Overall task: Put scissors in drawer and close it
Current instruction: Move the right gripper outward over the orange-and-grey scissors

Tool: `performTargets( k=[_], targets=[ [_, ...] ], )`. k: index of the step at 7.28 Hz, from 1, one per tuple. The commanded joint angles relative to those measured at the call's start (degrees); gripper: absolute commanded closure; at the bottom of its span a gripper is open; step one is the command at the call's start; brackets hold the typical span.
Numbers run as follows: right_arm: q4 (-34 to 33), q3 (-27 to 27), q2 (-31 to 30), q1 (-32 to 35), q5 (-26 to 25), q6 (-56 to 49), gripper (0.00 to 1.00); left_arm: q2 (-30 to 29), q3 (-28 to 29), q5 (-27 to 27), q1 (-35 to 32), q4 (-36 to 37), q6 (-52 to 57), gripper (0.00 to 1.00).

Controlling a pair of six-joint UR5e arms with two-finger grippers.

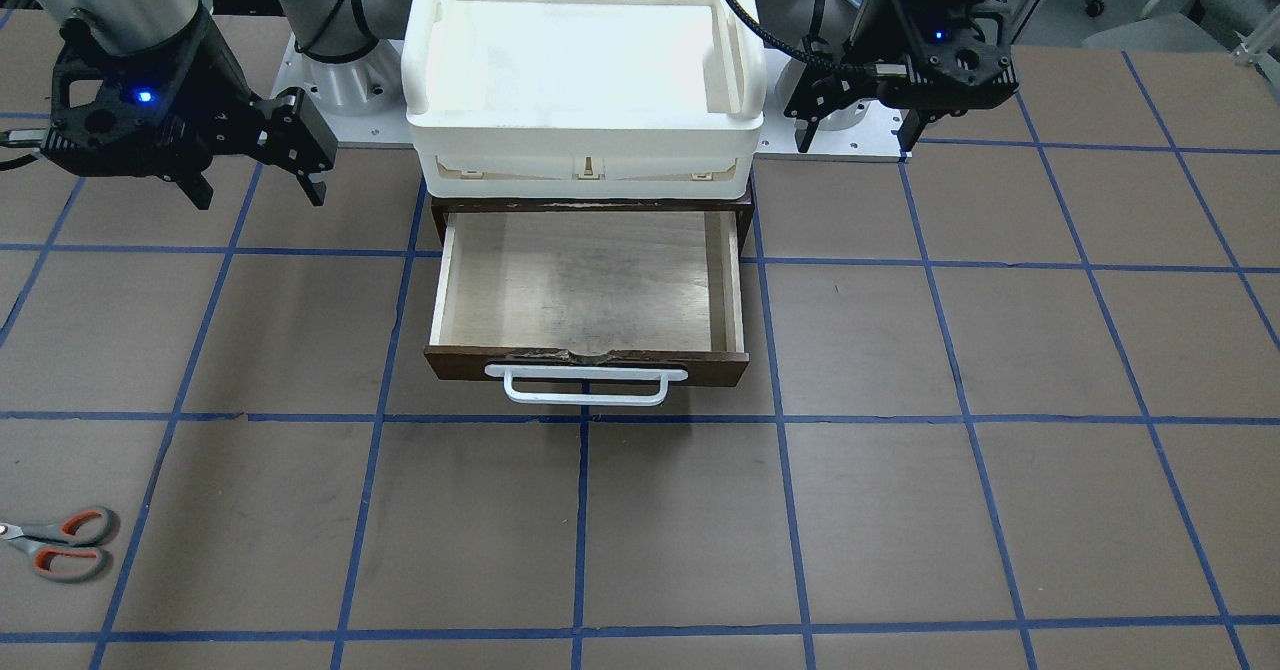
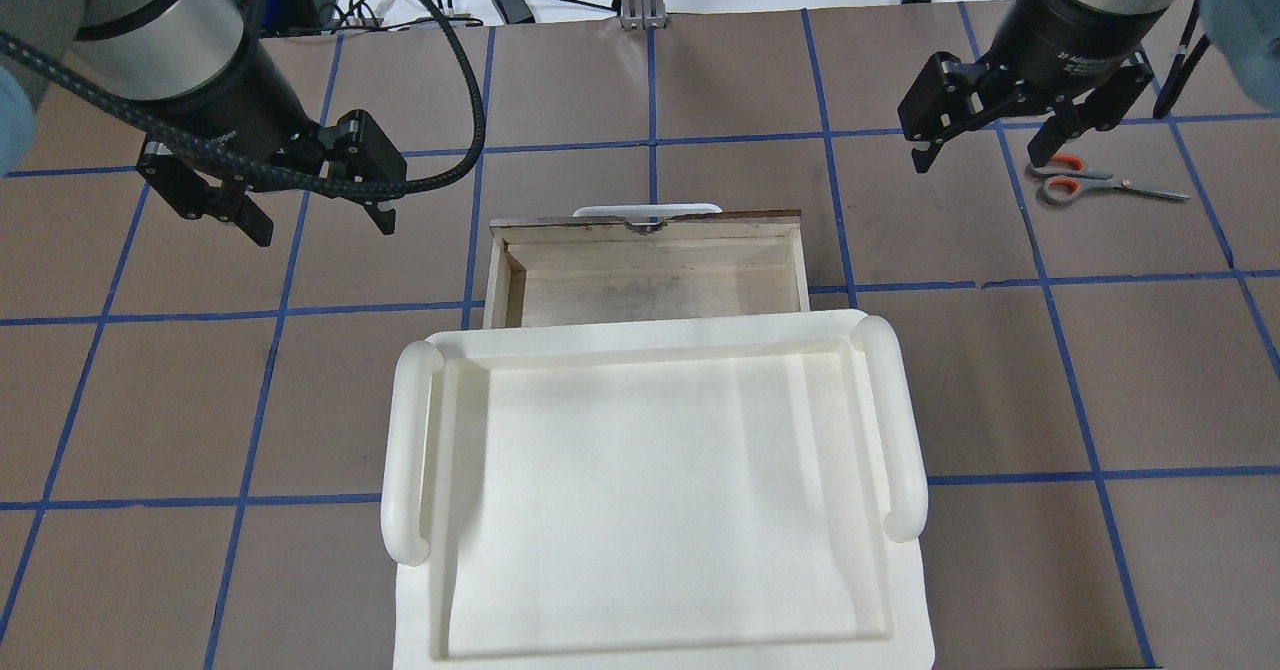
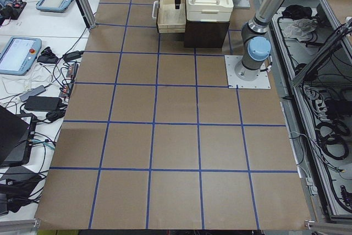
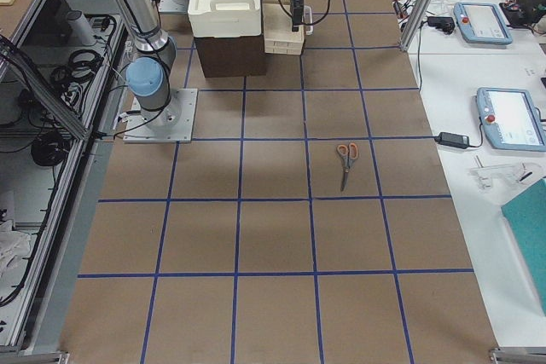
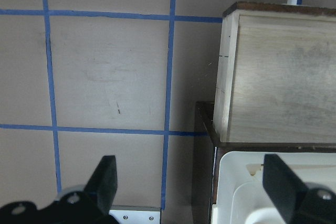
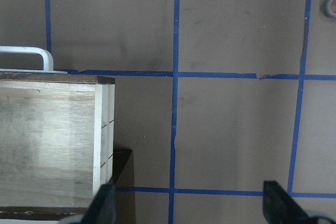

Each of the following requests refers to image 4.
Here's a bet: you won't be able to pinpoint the wooden drawer with white handle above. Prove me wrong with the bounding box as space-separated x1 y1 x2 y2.
262 0 313 55

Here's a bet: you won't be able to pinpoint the grey orange scissors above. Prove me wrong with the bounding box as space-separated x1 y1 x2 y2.
336 142 359 191

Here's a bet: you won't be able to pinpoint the dark brown drawer cabinet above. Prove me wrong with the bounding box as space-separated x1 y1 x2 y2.
195 35 266 78

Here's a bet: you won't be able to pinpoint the white plastic tray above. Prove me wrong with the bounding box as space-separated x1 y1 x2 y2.
188 0 262 38

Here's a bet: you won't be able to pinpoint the black laptop charger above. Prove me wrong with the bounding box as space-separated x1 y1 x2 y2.
427 16 455 34

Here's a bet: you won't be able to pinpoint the far blue teach pendant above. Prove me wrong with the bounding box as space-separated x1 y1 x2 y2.
453 3 513 45

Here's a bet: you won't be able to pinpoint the blue teach pendant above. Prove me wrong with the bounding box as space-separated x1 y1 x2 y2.
476 87 545 152
453 3 513 45

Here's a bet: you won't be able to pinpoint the black power adapter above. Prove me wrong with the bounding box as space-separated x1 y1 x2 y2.
434 132 470 149

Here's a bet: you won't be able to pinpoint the grey cylinder speaker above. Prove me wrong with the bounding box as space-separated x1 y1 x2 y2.
66 10 96 46

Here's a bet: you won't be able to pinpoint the near blue teach pendant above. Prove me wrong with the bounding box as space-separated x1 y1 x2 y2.
476 87 545 152

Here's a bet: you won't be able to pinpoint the clear acrylic parts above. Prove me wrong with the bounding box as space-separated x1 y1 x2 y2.
469 156 544 190

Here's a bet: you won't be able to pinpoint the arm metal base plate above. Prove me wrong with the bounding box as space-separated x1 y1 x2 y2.
123 89 198 143

